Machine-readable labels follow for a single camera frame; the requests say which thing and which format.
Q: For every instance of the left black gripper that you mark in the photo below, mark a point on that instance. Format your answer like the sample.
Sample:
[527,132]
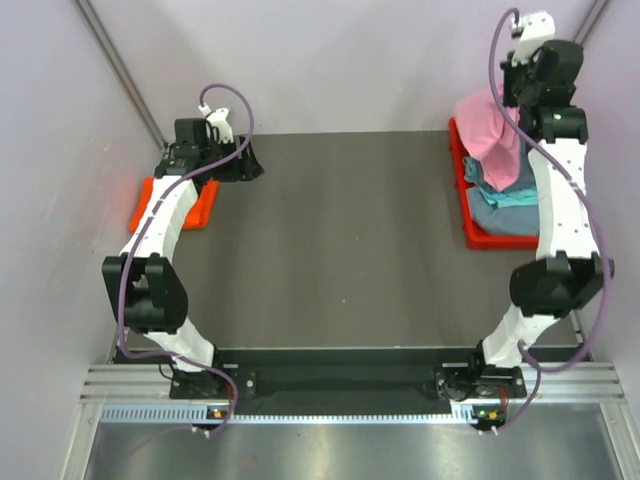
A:
[244,169]

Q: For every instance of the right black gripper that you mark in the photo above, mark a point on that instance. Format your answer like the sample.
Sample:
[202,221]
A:
[508,70]

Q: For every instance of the pink t-shirt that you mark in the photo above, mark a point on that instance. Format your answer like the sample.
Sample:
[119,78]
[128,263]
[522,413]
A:
[489,139]

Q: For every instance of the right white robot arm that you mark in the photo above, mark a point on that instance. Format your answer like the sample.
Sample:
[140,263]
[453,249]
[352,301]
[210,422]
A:
[571,266]

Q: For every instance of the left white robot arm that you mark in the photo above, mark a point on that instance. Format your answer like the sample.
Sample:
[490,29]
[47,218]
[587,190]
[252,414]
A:
[145,292]

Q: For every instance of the folded orange t-shirt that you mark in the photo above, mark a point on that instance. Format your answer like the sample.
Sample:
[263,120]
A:
[198,216]

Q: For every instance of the teal t-shirt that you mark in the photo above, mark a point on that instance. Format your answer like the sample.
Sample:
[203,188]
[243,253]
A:
[522,192]

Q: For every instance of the grey-blue t-shirt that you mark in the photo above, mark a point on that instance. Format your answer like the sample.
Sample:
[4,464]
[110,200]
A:
[509,221]

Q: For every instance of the red plastic bin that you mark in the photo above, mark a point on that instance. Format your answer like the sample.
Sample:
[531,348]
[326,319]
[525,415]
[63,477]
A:
[476,238]

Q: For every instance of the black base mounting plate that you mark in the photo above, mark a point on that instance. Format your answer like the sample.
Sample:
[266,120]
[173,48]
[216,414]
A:
[363,381]

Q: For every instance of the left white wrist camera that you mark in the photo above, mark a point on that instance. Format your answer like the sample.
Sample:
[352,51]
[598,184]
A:
[217,119]

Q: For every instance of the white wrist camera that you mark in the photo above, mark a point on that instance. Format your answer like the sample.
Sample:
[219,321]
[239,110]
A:
[217,119]
[531,31]

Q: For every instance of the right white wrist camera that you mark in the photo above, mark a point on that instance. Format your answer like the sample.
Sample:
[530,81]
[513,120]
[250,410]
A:
[531,31]

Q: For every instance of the right corner aluminium post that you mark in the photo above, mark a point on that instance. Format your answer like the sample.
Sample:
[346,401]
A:
[594,14]

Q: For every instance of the corner aluminium post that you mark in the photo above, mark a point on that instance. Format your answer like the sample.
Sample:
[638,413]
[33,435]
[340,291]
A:
[111,54]
[594,14]

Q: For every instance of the left corner aluminium post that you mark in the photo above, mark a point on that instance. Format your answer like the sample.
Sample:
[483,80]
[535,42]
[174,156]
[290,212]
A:
[111,54]

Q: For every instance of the grey slotted cable duct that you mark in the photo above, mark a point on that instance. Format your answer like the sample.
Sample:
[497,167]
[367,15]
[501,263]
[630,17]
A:
[202,414]

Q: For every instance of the aluminium frame rail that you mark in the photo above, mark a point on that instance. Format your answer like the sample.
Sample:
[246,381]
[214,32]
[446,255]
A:
[587,382]

